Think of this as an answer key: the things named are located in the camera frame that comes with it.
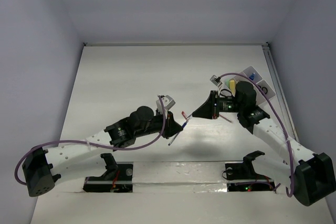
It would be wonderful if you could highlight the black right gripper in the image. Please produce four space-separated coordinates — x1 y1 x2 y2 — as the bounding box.
192 90 243 119

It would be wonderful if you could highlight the blue gel pen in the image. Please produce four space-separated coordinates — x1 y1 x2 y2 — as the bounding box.
167 120 190 146

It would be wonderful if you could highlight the red gel pen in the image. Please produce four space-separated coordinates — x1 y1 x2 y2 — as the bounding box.
219 115 233 123

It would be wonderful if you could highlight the yellow highlighter pen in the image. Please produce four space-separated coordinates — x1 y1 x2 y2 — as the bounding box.
229 79 236 92

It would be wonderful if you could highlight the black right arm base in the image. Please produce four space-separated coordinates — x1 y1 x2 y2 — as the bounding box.
222 151 274 184

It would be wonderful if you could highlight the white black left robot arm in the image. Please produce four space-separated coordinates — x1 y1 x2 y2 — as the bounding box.
20 106 183 197

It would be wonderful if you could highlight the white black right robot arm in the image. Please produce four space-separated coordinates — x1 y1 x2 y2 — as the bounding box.
192 81 335 206

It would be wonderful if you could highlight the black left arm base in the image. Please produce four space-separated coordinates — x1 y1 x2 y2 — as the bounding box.
82 153 133 193

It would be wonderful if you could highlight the white divided organizer box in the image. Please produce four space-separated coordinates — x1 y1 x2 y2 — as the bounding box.
224 66 276 101

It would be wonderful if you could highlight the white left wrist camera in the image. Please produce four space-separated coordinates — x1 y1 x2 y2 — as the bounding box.
156 95 175 115

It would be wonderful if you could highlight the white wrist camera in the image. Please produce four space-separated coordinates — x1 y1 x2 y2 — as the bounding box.
210 75 223 88
156 95 175 115

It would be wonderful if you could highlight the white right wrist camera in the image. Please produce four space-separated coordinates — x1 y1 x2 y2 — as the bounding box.
210 75 223 88

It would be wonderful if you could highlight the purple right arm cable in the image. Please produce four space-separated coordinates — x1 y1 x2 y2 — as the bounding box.
219 73 295 198

